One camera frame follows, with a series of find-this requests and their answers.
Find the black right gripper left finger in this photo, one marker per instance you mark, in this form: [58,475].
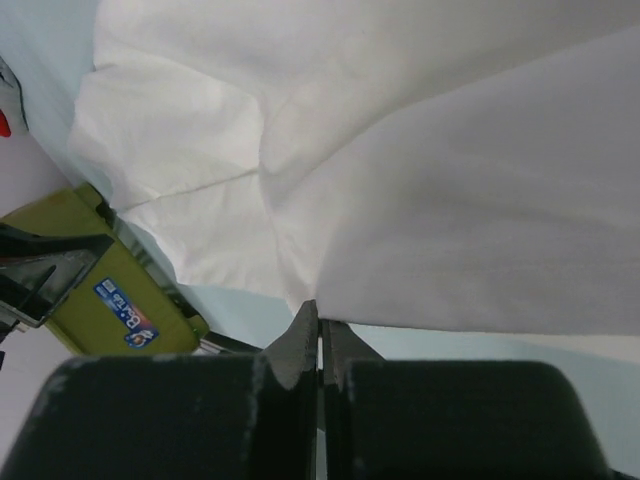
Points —
[171,416]

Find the white t shirt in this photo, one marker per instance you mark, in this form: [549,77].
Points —
[445,165]

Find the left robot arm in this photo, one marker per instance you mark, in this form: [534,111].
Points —
[48,282]

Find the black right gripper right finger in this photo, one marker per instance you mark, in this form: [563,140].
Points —
[451,419]

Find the olive green plastic bin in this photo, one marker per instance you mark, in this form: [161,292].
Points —
[141,317]

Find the folded red t shirt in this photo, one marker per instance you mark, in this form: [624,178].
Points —
[5,129]

